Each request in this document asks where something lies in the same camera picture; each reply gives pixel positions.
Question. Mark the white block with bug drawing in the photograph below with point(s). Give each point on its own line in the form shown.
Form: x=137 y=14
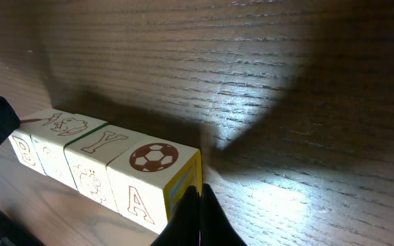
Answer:
x=150 y=178

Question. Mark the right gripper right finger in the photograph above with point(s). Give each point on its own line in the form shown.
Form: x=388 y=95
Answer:
x=215 y=228

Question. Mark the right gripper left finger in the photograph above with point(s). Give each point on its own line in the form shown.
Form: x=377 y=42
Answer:
x=183 y=227

